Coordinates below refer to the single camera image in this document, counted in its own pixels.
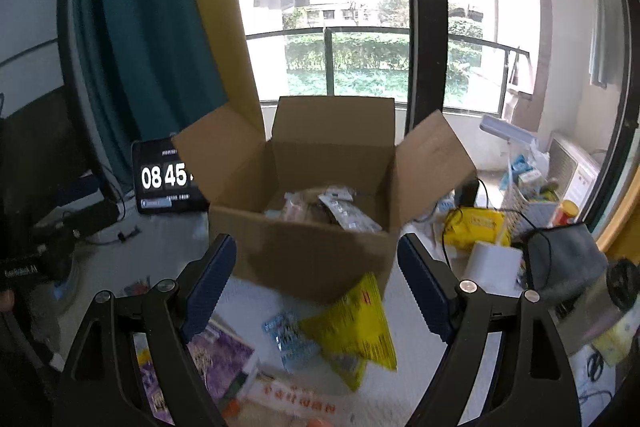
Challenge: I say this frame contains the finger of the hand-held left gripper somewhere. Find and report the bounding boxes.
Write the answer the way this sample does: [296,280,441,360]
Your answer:
[55,202,123,240]

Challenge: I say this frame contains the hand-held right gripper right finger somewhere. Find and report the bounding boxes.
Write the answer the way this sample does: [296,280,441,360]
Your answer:
[396,233,583,427]

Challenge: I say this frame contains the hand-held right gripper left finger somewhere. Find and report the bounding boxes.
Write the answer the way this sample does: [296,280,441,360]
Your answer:
[52,234,238,427]

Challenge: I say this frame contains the purple snack packet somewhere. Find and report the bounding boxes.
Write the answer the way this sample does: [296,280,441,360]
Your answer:
[135,317,258,425]

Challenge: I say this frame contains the small colourful snack packet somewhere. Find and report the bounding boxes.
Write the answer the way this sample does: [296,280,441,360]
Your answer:
[122,277,151,298]

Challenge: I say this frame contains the yellow-green snack packet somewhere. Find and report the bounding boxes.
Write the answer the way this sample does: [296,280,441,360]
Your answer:
[299,272,398,393]

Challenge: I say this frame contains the small blue snack packet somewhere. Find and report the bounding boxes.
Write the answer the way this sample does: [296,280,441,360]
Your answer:
[263,311,321,373]

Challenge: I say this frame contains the brown cardboard box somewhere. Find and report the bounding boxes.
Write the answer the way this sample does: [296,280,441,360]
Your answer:
[172,96,478,305]

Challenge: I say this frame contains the white and red snack packet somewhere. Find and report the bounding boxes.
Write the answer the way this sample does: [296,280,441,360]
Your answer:
[220,372,346,427]

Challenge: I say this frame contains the white box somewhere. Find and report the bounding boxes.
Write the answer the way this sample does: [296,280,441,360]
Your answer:
[465,241,526,298]

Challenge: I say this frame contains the black tablet clock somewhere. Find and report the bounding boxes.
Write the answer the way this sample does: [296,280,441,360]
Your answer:
[131,138,211,215]

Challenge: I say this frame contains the yellow wipes packet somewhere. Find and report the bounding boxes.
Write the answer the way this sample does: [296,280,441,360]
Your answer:
[445,207,511,253]

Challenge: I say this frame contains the clear packets inside box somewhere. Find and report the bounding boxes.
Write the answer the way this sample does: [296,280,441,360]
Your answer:
[317,187,383,233]

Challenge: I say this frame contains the pale snack packet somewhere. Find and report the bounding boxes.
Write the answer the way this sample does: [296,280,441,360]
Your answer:
[265,192,331,225]

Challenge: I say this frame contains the white plastic basket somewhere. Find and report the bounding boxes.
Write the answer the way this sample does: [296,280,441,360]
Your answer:
[500,152,561,228]

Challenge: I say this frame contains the orange lid jar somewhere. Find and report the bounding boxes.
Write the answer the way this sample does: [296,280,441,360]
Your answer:
[552,201,581,228]

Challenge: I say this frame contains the white desk lamp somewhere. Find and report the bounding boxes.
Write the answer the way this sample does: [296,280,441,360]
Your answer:
[480,114,541,148]

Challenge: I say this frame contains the white air conditioner unit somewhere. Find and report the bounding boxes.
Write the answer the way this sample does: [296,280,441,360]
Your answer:
[547,132,601,208]

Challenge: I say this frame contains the clear container with black lid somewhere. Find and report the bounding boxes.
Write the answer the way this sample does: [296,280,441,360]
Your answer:
[555,257,640,358]

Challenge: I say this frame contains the teal curtain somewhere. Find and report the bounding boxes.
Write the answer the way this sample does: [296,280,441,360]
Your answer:
[70,0,231,202]

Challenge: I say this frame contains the yellow curtain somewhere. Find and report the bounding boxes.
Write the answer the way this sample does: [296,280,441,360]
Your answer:
[182,0,266,142]

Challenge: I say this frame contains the black balcony railing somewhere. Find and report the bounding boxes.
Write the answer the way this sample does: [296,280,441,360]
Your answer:
[245,27,531,118]

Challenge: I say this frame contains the grey hanging cloth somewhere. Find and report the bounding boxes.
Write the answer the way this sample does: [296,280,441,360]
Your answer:
[590,0,613,88]

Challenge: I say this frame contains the black window frame post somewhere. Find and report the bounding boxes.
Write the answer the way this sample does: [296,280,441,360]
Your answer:
[400,0,448,132]

